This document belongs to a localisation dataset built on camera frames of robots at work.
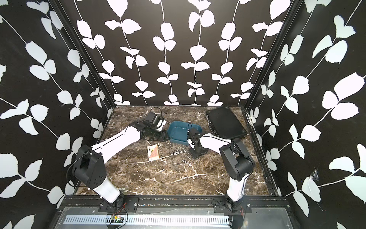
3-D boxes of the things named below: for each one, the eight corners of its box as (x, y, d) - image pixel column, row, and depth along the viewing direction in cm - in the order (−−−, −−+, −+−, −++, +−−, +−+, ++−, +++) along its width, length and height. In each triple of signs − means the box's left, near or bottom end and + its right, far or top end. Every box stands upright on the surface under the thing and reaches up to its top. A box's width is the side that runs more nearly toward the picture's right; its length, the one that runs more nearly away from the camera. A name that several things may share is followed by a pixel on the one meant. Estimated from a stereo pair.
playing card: (149, 161, 91) (148, 160, 90) (147, 147, 98) (147, 146, 96) (159, 159, 93) (158, 157, 91) (157, 145, 99) (156, 144, 98)
